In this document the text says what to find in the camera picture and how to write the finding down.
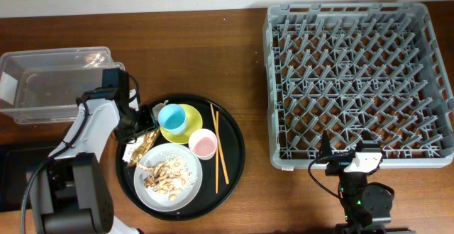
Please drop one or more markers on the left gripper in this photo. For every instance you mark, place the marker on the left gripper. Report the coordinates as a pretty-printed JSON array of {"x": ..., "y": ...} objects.
[{"x": 148, "y": 125}]

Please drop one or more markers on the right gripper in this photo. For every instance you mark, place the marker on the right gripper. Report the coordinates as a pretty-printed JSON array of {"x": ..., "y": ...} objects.
[{"x": 340, "y": 161}]

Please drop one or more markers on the white gold wrapper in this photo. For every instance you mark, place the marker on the white gold wrapper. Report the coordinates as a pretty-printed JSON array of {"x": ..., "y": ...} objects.
[{"x": 136, "y": 150}]

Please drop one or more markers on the blue cup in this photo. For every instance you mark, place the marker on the blue cup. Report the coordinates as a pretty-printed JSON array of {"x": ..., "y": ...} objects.
[{"x": 173, "y": 119}]

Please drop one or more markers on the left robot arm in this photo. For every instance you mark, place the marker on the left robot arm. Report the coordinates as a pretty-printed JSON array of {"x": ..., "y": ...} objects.
[{"x": 67, "y": 191}]

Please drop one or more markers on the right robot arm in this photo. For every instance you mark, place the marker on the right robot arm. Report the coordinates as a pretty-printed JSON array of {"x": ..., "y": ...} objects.
[{"x": 366, "y": 205}]

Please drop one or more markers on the grey dishwasher rack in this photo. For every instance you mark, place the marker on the grey dishwasher rack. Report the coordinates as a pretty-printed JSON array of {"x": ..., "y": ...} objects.
[{"x": 348, "y": 68}]

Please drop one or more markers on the food scraps on plate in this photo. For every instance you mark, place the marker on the food scraps on plate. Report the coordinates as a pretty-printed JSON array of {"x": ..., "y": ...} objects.
[{"x": 169, "y": 177}]

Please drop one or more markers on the pink cup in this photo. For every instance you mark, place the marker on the pink cup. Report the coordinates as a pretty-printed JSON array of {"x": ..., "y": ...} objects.
[{"x": 203, "y": 143}]

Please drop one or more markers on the round black tray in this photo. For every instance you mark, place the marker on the round black tray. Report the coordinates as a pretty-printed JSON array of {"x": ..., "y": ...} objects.
[{"x": 206, "y": 200}]

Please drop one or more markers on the grey plate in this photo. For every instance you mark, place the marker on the grey plate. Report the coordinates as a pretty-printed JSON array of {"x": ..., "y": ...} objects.
[{"x": 160, "y": 153}]

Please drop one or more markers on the left wooden chopstick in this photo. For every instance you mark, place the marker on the left wooden chopstick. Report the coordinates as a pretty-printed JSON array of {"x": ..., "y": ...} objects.
[{"x": 216, "y": 154}]

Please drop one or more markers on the wooden chopstick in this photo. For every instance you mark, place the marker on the wooden chopstick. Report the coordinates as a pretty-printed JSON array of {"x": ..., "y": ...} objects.
[
  {"x": 216, "y": 154},
  {"x": 220, "y": 149}
]

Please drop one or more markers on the clear plastic bin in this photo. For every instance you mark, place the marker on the clear plastic bin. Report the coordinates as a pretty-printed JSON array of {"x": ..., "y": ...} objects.
[{"x": 41, "y": 86}]

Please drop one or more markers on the right wooden chopstick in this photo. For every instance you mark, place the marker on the right wooden chopstick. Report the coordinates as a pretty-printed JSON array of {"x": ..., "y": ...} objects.
[{"x": 220, "y": 149}]

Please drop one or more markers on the black rectangular bin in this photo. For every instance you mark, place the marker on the black rectangular bin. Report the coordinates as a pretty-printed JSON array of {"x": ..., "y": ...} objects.
[{"x": 16, "y": 160}]

